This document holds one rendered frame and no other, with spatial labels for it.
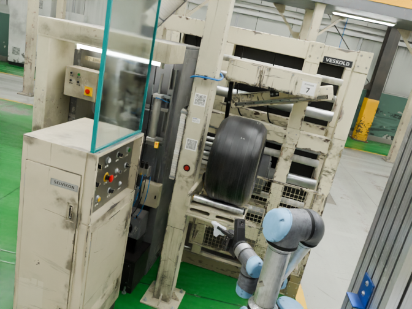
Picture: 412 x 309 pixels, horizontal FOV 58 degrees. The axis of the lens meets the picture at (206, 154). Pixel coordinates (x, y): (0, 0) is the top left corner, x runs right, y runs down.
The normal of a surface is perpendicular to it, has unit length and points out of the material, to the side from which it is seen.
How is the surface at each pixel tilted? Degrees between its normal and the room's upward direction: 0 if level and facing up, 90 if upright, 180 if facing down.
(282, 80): 90
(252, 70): 90
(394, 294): 90
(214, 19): 90
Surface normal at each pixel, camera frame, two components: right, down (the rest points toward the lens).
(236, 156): -0.15, -0.15
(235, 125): 0.07, -0.72
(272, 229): -0.88, -0.20
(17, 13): -0.09, 0.28
